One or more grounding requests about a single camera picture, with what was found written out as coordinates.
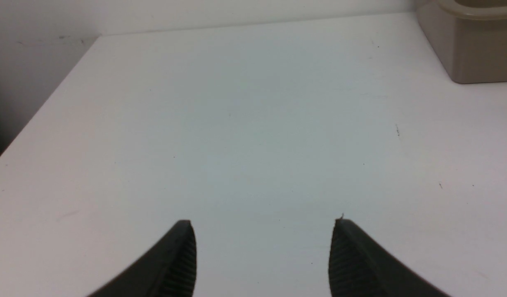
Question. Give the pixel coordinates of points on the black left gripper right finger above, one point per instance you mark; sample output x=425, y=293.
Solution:
x=359, y=267

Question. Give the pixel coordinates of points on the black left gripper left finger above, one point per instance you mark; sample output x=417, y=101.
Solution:
x=168, y=269

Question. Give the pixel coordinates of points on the tan plastic bin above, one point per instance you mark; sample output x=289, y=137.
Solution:
x=468, y=36

